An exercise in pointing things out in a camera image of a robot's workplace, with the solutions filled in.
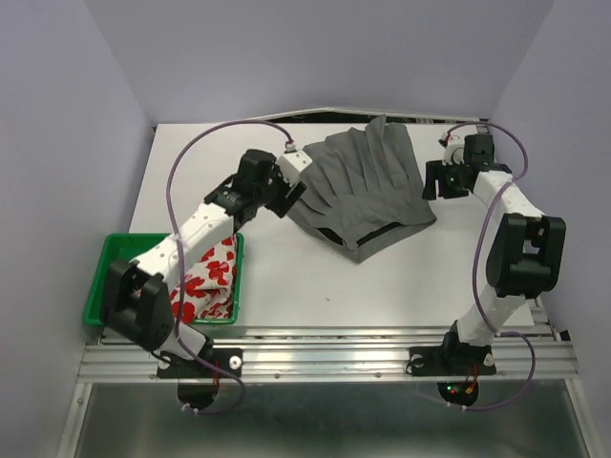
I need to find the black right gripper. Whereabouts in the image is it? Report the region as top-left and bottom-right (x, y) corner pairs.
(420, 157), (468, 200)

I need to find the grey pleated skirt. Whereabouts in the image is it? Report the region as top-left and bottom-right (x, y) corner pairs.
(288, 115), (437, 263)

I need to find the white red floral skirt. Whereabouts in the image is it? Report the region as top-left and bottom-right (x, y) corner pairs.
(180, 236), (238, 323)

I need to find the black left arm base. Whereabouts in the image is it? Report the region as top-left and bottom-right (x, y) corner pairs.
(153, 347), (246, 416)

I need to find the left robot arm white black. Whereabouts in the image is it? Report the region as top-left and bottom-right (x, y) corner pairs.
(100, 149), (312, 376)

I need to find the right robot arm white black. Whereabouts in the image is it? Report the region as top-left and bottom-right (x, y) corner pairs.
(422, 134), (566, 372)

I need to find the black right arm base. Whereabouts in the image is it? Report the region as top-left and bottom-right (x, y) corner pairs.
(405, 323), (496, 407)

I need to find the green plastic tray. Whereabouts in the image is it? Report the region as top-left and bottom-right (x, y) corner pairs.
(83, 233), (244, 327)

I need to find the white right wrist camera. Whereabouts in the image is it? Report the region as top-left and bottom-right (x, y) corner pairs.
(439, 135), (465, 166)

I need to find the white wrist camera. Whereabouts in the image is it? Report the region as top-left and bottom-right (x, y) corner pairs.
(439, 135), (465, 166)
(276, 151), (312, 186)

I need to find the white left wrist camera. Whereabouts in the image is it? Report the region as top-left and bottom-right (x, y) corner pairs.
(276, 151), (312, 186)

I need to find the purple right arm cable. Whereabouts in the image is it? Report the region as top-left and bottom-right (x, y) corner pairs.
(441, 121), (537, 412)

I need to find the aluminium rail frame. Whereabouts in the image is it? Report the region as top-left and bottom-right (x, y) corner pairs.
(57, 328), (604, 457)

